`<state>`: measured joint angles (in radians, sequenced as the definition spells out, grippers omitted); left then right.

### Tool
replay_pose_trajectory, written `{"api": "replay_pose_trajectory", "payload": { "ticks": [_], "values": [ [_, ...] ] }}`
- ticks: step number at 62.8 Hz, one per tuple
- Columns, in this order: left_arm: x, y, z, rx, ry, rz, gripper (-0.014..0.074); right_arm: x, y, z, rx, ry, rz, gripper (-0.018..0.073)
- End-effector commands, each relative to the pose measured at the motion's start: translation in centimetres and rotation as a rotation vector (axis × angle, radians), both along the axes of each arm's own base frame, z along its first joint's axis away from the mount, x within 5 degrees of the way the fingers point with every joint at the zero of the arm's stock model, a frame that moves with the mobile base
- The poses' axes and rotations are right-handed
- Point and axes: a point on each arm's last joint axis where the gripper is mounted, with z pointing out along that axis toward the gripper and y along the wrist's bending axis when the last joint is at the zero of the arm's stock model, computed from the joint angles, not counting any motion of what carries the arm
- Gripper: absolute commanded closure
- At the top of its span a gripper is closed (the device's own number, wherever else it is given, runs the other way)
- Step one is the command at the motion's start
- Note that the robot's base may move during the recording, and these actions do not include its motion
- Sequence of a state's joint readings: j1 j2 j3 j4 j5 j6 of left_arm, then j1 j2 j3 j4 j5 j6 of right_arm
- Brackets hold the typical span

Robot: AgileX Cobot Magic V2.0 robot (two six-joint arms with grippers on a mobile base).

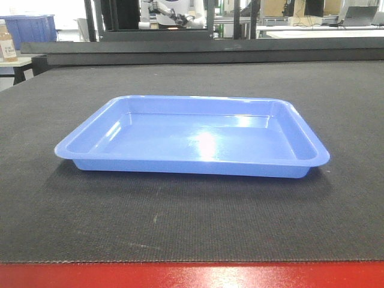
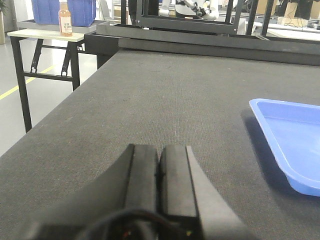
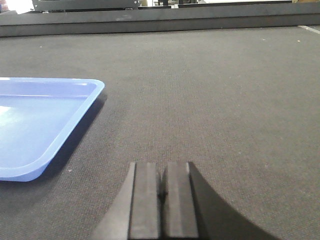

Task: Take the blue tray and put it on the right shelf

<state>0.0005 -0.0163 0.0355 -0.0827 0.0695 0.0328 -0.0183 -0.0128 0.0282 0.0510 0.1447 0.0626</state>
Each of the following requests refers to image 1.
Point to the dark grey table mat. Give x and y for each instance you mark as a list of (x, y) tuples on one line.
[(53, 212)]

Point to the blue plastic tray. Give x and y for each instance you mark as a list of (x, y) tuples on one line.
[(191, 134)]

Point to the blue storage crate background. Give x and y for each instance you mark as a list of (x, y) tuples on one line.
[(31, 28)]

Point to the black metal frame rack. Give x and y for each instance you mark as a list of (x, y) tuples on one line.
[(119, 21)]

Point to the red metal table frame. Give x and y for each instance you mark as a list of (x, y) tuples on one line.
[(316, 274)]

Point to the brown labelled bottle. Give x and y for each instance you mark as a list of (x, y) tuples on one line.
[(7, 45)]

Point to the white humanoid robot background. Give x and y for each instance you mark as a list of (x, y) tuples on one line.
[(172, 15)]

